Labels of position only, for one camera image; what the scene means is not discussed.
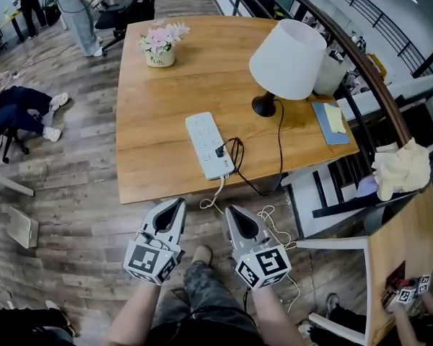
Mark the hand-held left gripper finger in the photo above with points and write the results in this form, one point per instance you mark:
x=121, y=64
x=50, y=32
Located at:
x=181, y=225
x=148, y=220

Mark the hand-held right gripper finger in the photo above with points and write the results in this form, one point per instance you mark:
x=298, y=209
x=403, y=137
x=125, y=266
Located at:
x=231, y=229
x=261, y=229

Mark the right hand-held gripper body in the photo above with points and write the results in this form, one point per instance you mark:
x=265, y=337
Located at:
x=270, y=263

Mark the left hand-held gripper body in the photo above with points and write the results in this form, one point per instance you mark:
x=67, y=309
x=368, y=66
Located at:
x=144, y=261

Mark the white power strip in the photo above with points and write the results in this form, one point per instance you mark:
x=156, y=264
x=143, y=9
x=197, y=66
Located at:
x=205, y=139

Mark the white table lamp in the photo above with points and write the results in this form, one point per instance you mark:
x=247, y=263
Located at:
x=288, y=60

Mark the person's left forearm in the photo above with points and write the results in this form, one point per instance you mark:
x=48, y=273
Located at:
x=133, y=315

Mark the person's right forearm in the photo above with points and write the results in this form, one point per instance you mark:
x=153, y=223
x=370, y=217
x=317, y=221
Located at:
x=274, y=315

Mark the grey desk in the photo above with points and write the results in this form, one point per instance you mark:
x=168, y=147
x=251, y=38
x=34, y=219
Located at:
x=11, y=186

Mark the person's tan shoe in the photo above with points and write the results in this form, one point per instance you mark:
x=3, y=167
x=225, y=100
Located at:
x=202, y=254

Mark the person's camouflage trousers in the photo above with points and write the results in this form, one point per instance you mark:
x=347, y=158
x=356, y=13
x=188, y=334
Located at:
x=209, y=301

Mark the purple cloth item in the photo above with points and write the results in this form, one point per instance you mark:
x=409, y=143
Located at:
x=368, y=187

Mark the blue notebook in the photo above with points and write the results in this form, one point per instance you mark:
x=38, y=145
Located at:
x=332, y=137

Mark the white plastic bin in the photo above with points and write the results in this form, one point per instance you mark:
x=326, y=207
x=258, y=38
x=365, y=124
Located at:
x=21, y=227

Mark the yellow paper sheet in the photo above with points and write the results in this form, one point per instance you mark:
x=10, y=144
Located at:
x=335, y=117

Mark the cream cloth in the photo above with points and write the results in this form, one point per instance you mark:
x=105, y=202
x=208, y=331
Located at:
x=400, y=171

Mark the black office chair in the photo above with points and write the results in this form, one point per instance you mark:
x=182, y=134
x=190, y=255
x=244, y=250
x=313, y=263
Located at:
x=14, y=144
x=130, y=9

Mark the translucent plastic container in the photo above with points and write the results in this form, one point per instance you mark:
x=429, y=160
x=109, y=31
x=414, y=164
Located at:
x=330, y=76

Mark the pink flowers in white pot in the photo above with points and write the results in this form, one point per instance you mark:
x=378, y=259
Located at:
x=160, y=47

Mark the black railing with wooden handrail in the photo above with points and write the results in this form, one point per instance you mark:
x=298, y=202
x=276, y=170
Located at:
x=375, y=78

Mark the wooden table with white frame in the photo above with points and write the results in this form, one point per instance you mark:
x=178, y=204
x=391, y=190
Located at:
x=400, y=236

